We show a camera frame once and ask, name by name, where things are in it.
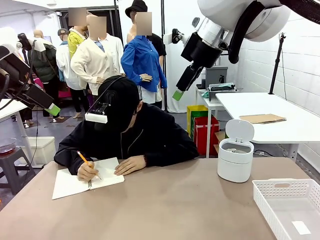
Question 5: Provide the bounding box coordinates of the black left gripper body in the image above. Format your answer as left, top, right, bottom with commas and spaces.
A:
0, 53, 34, 101

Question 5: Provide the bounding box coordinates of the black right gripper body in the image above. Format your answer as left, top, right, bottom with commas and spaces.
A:
181, 33, 222, 68

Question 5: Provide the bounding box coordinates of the yellow pencil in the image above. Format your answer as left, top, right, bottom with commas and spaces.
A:
76, 150, 103, 180

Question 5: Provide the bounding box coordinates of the white spiral notebook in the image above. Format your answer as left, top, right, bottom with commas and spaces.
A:
51, 157, 125, 201

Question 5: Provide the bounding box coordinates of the person's right forearm black sleeve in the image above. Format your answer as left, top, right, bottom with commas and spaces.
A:
53, 147, 87, 176

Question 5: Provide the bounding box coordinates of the person's left forearm black sleeve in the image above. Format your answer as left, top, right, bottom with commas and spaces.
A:
143, 146, 200, 168

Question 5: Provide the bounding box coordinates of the person's right hand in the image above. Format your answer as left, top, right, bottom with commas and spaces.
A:
76, 161, 100, 181

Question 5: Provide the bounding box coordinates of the person's left hand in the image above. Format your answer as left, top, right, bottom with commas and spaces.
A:
114, 156, 147, 177

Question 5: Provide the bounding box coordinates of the grey metal box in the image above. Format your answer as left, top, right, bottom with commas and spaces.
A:
204, 66, 229, 88

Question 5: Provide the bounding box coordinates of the white table with leg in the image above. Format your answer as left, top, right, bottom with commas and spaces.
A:
0, 98, 38, 169

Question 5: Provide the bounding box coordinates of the yellow green bag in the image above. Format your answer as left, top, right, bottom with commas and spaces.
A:
186, 104, 210, 142

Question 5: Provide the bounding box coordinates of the black t-shirt mannequin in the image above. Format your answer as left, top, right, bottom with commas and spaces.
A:
147, 33, 166, 67

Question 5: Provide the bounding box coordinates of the white backdrop sheet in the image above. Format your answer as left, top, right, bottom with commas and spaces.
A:
118, 0, 218, 113

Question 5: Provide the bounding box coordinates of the white shirt mannequin grey cap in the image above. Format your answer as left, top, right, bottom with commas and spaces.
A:
55, 28, 87, 120

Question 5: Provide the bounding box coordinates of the black light stand pole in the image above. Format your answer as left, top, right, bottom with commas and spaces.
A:
161, 0, 168, 112

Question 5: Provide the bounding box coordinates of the blue shirt mannequin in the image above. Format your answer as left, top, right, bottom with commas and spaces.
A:
120, 11, 168, 105

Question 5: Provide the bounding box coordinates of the white plastic floor crate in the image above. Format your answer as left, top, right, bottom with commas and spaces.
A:
19, 136, 57, 166

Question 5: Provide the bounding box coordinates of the clear glass bowl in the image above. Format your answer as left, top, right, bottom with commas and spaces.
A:
0, 137, 18, 156

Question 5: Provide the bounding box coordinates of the red bag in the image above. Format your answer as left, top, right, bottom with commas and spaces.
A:
194, 116, 220, 156

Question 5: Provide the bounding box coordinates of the person torso black jacket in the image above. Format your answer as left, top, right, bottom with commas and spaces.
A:
53, 76, 200, 176

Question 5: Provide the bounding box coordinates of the small white side table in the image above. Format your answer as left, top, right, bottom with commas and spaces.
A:
195, 87, 227, 159

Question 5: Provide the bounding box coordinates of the yellow jacket mannequin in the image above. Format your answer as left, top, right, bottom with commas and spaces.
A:
67, 7, 88, 60

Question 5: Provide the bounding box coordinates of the black cap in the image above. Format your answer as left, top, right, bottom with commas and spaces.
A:
94, 76, 141, 133

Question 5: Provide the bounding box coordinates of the grey plastic stool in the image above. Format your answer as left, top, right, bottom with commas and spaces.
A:
0, 147, 36, 196

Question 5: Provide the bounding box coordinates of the cream cardigan mannequin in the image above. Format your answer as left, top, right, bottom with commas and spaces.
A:
70, 16, 125, 106

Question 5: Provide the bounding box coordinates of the black bucket hat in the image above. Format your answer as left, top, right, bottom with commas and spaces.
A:
124, 0, 148, 19

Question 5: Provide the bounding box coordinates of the black tripod stand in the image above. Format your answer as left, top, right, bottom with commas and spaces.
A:
268, 32, 287, 95

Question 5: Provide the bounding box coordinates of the flat brown cardboard sheet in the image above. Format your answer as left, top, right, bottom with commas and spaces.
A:
239, 113, 287, 125

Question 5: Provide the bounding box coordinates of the white lidded trash bin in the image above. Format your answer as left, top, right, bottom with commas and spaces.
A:
216, 119, 255, 184

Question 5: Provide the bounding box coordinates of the large white table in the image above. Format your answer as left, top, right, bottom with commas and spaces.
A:
215, 91, 320, 159

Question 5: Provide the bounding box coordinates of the white perforated plastic basket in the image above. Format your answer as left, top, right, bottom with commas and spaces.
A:
251, 178, 320, 240

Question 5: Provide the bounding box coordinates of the small white paper label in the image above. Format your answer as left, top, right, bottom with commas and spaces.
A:
291, 220, 312, 236

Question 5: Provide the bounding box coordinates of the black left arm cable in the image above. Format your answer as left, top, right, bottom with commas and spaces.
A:
0, 39, 37, 111

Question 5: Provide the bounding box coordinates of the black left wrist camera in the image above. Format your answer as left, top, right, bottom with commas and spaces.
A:
16, 33, 33, 52

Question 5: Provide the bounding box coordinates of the black right arm hose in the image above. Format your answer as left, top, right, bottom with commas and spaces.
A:
228, 0, 320, 65

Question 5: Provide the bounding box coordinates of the white head-mounted camera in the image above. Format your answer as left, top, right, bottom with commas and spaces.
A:
84, 90, 117, 124

